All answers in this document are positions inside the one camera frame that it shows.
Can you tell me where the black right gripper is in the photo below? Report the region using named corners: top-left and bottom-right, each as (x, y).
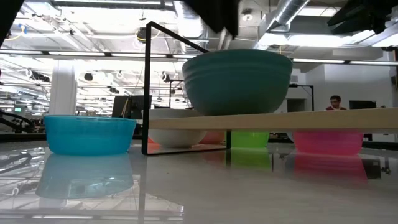
top-left (326, 0), bottom-right (398, 35)

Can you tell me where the dark teal bowl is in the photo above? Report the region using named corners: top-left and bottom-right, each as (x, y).
top-left (182, 49), bottom-right (294, 117)

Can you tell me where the salmon pink bowl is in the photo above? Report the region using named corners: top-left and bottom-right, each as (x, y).
top-left (198, 130), bottom-right (226, 146)

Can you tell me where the translucent green plastic bowl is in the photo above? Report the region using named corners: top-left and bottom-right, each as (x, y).
top-left (231, 130), bottom-right (271, 149)

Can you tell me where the white bowl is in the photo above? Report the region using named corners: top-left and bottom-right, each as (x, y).
top-left (147, 108), bottom-right (208, 149)

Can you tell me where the translucent blue plastic bowl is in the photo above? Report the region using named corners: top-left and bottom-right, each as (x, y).
top-left (43, 114), bottom-right (137, 156)

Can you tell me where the wooden shelf board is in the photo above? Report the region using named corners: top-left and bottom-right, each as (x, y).
top-left (148, 107), bottom-right (398, 132)

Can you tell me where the black computer monitor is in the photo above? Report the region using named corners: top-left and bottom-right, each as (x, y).
top-left (348, 100), bottom-right (377, 110)

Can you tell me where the person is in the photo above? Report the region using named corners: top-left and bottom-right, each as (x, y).
top-left (325, 95), bottom-right (348, 111)

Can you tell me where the large dark monitor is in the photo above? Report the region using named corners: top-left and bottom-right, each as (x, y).
top-left (111, 95), bottom-right (153, 121)

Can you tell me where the translucent pink plastic bowl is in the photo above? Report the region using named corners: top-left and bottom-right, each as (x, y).
top-left (292, 129), bottom-right (365, 156)

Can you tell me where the white building pillar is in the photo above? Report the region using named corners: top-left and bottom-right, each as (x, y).
top-left (48, 60), bottom-right (78, 116)

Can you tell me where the silver ceiling air duct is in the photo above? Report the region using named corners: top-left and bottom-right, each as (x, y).
top-left (253, 0), bottom-right (312, 49)

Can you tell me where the black metal shelf frame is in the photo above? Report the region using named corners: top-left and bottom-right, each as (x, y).
top-left (141, 21), bottom-right (233, 156)

